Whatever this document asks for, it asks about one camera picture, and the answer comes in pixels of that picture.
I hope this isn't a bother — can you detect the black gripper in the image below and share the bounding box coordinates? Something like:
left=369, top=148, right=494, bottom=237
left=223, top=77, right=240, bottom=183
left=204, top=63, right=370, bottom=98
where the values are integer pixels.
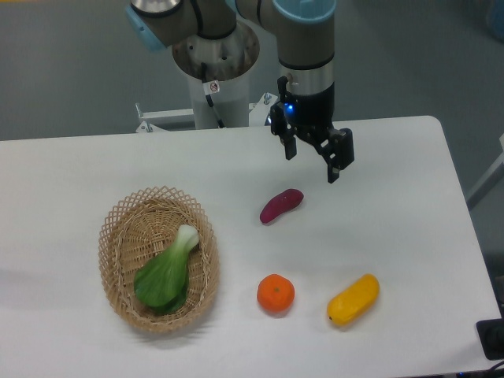
left=269, top=76, right=354, bottom=183

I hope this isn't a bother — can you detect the green bok choy vegetable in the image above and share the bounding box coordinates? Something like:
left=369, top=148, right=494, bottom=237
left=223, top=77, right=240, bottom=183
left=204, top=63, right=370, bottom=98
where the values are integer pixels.
left=133, top=224, right=199, bottom=315

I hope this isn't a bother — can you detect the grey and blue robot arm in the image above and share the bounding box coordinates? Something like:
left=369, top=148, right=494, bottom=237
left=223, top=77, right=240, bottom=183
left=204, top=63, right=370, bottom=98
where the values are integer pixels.
left=125, top=1, right=354, bottom=182

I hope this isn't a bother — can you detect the woven wicker basket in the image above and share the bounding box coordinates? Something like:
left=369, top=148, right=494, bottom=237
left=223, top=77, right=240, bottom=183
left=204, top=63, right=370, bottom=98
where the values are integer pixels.
left=98, top=187, right=220, bottom=333

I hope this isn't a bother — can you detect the purple sweet potato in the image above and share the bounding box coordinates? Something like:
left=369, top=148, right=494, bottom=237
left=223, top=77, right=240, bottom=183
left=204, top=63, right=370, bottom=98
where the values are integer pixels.
left=259, top=188, right=304, bottom=224

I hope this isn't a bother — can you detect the orange tangerine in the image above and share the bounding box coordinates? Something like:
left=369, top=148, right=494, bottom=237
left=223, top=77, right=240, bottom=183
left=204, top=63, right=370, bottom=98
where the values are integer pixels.
left=256, top=273, right=295, bottom=313

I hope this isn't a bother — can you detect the yellow mango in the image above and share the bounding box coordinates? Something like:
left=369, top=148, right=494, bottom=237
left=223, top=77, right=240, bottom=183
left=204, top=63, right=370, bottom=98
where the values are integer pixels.
left=327, top=273, right=380, bottom=327

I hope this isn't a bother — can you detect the white table leg at right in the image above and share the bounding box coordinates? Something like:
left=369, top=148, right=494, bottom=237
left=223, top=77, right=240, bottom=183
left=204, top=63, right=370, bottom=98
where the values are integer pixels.
left=465, top=135, right=503, bottom=211

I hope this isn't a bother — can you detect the black device at table edge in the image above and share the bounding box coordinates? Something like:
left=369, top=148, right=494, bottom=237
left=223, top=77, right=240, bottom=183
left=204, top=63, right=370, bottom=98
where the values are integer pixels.
left=476, top=318, right=503, bottom=361

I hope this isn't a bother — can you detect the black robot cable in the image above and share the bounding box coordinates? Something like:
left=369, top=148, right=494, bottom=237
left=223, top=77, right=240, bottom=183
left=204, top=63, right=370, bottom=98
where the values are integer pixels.
left=199, top=62, right=226, bottom=129

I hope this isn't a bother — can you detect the white metal base frame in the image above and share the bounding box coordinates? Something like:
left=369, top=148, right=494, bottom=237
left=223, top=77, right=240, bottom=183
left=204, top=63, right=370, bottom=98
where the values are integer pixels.
left=135, top=92, right=278, bottom=133

